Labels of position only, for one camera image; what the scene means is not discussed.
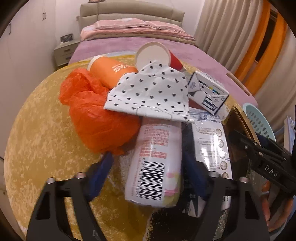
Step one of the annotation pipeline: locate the pink yogurt bottle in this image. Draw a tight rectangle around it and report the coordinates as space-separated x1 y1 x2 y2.
125 118 182 208

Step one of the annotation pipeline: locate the brown paper bag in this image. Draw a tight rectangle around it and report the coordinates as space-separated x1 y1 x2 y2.
222 106 258 179

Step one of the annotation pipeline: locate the blue white milk carton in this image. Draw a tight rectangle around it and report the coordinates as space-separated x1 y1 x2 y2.
188 71 229 115

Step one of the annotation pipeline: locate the person's right hand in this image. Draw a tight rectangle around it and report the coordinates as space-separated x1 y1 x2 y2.
260 181 294 233

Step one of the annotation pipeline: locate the silver snack wrapper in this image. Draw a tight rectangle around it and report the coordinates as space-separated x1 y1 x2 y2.
184 108 233 218

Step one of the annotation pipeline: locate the light blue plastic basket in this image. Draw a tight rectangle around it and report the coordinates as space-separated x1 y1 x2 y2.
243 103 276 142

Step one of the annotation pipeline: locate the orange plastic bag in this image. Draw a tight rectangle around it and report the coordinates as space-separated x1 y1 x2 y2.
59 68 141 155

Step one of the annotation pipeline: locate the beige curtain right panel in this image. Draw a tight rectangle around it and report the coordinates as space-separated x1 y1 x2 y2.
255 29 296 132

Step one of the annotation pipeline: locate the beige curtain panel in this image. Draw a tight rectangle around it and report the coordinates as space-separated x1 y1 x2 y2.
255 29 296 132
194 0 263 73

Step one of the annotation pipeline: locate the yellow round plush rug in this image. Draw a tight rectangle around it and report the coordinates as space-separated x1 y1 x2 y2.
3 55 262 241

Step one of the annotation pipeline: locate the white heart pattern paper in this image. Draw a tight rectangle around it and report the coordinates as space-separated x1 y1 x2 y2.
104 61 194 123

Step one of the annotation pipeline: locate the orange sheer curtain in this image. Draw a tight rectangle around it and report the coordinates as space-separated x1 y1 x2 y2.
234 1 288 95

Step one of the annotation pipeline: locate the orange paper cup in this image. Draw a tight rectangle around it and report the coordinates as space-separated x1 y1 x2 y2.
87 56 138 89

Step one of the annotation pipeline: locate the beige nightstand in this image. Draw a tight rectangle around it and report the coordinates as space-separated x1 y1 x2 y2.
54 40 80 69

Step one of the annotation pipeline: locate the red paper cup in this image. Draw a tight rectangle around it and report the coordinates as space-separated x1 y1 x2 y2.
135 42 186 72

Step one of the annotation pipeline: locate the bed with purple cover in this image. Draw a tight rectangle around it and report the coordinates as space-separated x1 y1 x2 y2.
68 37 259 108

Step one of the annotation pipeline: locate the pink folded blanket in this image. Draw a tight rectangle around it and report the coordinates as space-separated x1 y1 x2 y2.
80 25 196 45

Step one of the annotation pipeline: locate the beige curtain left panel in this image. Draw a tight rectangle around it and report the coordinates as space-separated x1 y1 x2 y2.
194 0 263 73

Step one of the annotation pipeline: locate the white wardrobe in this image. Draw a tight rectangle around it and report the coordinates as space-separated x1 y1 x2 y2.
0 0 57 207

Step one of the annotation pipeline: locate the left pink pillow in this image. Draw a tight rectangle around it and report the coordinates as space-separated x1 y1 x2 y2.
93 18 147 30

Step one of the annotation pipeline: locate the pink pillow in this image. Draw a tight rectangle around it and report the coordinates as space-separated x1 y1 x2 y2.
93 18 147 30
146 21 185 33

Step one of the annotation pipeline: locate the right pink pillow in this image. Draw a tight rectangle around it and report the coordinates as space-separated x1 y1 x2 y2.
146 21 185 33

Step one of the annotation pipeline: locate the beige padded headboard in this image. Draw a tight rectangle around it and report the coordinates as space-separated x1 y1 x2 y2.
78 1 185 29

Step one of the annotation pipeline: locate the dark item on headboard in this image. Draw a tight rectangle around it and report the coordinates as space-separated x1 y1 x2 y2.
88 0 105 3

